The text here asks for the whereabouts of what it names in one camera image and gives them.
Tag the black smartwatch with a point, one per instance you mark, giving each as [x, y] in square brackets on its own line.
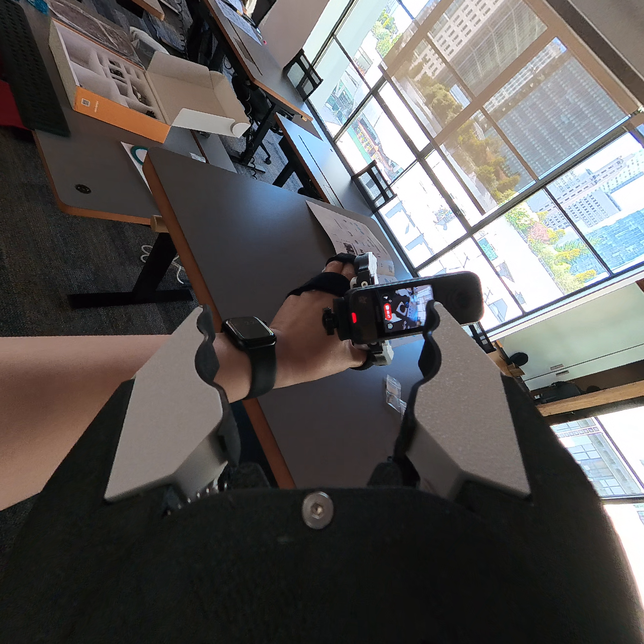
[249, 334]

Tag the dark grey desk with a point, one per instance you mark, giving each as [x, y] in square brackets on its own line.
[241, 236]

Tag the light grey desk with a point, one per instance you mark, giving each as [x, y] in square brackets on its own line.
[100, 166]

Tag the person's left hand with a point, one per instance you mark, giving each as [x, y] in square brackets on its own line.
[302, 337]

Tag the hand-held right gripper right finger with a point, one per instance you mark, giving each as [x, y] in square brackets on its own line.
[463, 412]

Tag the black perforated panel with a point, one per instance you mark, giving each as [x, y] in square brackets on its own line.
[30, 65]

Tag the open cardboard box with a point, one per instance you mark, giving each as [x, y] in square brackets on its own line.
[186, 90]

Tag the black chair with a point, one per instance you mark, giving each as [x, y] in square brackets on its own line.
[375, 186]
[302, 75]

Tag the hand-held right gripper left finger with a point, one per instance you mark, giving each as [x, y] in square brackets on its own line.
[166, 402]

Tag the open instruction booklet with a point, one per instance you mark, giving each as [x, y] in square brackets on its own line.
[347, 231]

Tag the round desk grommet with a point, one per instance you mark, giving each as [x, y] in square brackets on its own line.
[83, 189]

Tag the wooden table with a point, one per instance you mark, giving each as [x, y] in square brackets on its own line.
[593, 400]

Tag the grey desk with papers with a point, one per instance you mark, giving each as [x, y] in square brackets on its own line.
[261, 60]

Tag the small bag of screws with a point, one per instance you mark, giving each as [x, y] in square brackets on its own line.
[395, 400]

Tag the large window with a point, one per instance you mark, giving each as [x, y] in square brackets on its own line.
[503, 126]

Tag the black desk leg frame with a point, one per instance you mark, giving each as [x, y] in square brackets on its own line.
[151, 271]

